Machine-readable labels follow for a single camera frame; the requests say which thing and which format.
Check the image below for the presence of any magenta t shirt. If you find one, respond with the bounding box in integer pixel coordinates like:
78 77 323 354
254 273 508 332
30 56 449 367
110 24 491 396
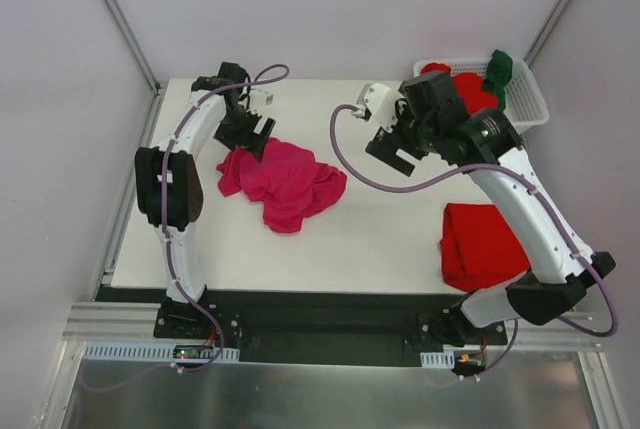
216 138 348 235

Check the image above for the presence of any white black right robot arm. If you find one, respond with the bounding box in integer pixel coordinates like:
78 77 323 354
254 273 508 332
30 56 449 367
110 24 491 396
357 71 615 346

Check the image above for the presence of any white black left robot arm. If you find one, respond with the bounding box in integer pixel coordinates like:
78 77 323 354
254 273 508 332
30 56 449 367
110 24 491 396
134 62 289 338

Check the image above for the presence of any red t shirt in basket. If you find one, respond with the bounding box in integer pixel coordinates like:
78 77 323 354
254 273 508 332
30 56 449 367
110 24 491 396
420 62 506 115

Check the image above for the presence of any green t shirt in basket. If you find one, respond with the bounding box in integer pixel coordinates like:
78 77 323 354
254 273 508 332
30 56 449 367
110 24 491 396
481 49 513 111

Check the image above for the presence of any white plastic laundry basket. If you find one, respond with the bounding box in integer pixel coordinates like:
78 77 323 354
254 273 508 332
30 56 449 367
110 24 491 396
413 56 549 135

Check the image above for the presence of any folded red t shirt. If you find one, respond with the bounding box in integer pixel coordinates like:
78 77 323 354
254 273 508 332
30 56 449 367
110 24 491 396
440 203 530 292

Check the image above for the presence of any black centre base bar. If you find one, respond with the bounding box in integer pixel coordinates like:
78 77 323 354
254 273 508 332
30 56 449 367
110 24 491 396
97 287 524 367

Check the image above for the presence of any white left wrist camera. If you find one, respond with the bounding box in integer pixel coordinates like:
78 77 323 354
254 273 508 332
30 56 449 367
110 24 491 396
249 89 274 114

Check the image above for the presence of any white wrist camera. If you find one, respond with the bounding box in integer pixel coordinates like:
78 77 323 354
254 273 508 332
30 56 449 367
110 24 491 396
352 82 401 133
249 89 274 114

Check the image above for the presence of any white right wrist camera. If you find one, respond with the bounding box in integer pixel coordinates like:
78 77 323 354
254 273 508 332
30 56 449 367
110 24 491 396
352 82 401 133

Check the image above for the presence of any aluminium right frame rail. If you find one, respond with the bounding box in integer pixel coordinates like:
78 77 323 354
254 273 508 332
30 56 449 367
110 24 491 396
524 0 574 67

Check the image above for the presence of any aluminium frame rail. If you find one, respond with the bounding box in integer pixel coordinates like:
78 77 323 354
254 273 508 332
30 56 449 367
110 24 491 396
63 301 604 352
88 0 162 301
524 0 574 67

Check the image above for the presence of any aluminium left frame rail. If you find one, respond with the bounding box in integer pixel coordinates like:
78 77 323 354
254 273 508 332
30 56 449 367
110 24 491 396
88 0 162 301

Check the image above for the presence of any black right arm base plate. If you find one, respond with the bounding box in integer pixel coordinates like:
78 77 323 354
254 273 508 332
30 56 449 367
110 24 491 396
419 307 508 348

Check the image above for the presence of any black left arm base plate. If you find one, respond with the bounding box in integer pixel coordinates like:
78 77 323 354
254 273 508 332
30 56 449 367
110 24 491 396
153 299 242 341

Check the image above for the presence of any white right cable duct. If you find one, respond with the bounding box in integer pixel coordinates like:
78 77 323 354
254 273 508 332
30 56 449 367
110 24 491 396
420 350 455 370

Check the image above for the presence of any white cable duct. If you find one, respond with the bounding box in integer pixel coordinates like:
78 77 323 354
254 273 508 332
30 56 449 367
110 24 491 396
84 342 240 364
420 350 455 370

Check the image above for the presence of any aluminium front frame rail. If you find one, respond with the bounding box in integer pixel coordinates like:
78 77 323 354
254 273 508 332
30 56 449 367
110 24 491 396
63 301 604 352

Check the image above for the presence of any white left cable duct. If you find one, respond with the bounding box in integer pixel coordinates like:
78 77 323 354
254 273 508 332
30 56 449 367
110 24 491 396
84 342 240 364

